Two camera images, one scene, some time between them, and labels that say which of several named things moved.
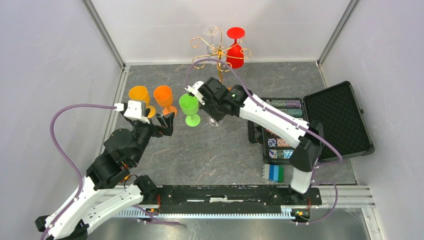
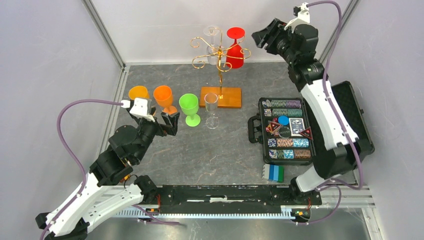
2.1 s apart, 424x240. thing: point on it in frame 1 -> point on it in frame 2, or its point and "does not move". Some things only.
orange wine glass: x=163 y=95 does not move
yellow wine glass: x=140 y=93 does not move
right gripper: x=205 y=107 -> x=270 y=34
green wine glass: x=189 y=105 does not move
